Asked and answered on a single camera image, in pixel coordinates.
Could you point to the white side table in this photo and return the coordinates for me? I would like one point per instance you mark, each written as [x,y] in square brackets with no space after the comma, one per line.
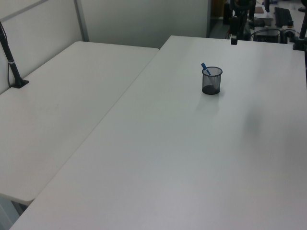
[60,107]

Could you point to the blue and white marker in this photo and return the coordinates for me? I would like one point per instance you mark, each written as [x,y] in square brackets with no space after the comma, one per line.
[205,68]

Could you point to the black equipment box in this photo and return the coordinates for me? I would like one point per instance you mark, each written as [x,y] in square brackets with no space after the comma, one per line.
[267,34]

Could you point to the black mesh pen cup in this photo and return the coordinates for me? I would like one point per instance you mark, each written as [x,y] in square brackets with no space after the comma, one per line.
[212,82]

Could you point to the grey metal partition post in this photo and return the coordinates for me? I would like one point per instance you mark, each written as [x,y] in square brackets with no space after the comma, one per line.
[81,20]

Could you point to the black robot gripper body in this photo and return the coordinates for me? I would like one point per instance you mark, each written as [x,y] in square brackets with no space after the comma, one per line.
[235,26]

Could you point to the black clamp camera stand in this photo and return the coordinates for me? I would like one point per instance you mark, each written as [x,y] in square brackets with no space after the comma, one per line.
[300,40]

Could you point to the white partition panel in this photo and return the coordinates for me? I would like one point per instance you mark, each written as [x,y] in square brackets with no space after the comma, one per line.
[144,21]
[36,36]

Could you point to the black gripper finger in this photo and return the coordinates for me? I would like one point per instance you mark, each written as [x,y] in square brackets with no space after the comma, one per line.
[236,41]
[232,41]

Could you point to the black camera pole with base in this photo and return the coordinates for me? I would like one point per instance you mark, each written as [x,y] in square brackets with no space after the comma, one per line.
[12,64]

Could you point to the small white and black device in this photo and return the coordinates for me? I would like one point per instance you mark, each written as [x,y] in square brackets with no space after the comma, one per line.
[287,33]

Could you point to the black keyboard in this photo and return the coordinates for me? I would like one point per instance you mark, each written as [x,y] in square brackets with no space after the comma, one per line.
[283,14]

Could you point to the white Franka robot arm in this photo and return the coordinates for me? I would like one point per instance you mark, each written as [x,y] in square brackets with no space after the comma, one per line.
[239,6]

